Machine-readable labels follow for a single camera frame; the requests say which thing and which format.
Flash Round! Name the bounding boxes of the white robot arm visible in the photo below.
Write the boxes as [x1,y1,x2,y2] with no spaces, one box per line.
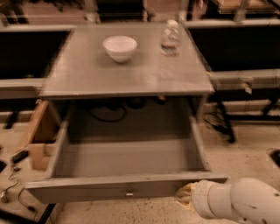
[175,178,280,224]

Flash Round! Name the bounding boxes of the black stand leg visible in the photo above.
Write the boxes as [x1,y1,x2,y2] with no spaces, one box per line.
[217,101,235,144]

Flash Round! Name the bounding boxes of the small black device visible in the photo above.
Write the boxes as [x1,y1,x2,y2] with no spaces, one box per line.
[11,150,29,164]

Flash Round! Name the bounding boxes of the black cable on floor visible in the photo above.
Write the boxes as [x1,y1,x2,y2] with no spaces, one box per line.
[0,164,39,214]

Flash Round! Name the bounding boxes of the white ceramic bowl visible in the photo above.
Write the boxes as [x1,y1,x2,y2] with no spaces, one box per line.
[102,36,137,63]

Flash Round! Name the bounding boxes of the grey top drawer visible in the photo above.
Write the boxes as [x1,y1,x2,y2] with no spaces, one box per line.
[25,116,228,204]

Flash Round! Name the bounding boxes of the cardboard box pieces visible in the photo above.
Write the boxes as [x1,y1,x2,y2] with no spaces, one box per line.
[15,100,60,171]

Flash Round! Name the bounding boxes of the clear plastic water bottle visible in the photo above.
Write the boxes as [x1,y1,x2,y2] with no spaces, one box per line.
[159,19,180,79]

